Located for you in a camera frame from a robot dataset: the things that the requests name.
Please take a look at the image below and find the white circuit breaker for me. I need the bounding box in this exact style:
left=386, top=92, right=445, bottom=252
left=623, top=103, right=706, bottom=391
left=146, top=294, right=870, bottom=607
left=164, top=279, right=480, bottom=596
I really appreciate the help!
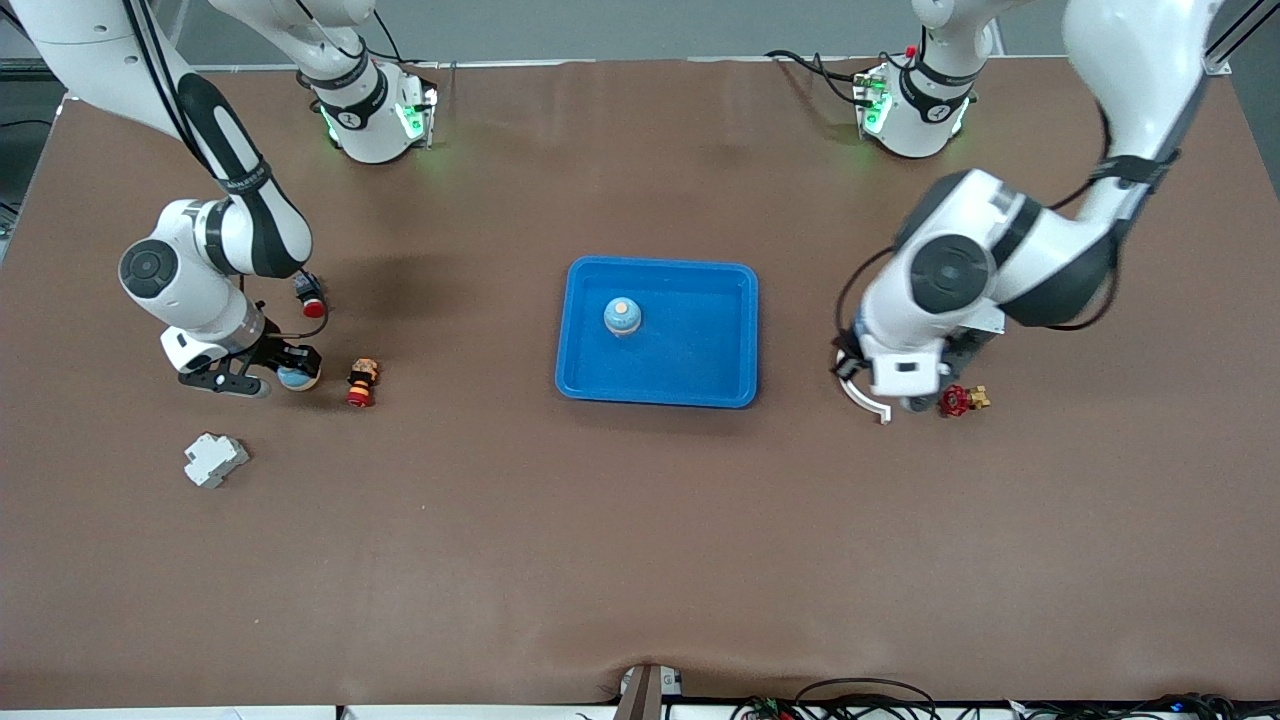
left=183, top=432, right=251, bottom=490

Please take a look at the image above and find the white curved pipe clamp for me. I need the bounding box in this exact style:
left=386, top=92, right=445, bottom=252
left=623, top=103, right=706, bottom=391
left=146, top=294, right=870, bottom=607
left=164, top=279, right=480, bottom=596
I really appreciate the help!
left=836, top=348, right=891, bottom=426

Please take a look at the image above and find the blue plastic tray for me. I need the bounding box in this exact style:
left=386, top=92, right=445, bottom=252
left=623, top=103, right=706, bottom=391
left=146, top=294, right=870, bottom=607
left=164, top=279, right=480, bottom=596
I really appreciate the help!
left=553, top=256, right=759, bottom=410

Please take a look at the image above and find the black base cable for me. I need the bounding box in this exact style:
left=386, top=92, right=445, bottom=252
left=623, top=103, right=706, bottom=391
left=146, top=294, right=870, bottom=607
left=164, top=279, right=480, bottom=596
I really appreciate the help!
left=370, top=10, right=441, bottom=96
left=765, top=48, right=871, bottom=106

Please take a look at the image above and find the aluminium frame profile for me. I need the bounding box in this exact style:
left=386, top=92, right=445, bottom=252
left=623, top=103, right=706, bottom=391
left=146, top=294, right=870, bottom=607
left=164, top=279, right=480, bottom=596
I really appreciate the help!
left=1200, top=0, right=1280, bottom=76

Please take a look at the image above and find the black looped cable bundle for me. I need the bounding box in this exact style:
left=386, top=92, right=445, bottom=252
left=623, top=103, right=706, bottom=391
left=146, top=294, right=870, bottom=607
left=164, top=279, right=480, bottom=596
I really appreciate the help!
left=730, top=678, right=941, bottom=720

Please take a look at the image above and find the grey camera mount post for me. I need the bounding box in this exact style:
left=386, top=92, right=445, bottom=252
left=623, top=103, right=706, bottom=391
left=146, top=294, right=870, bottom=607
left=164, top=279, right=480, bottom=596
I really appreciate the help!
left=613, top=664, right=683, bottom=720

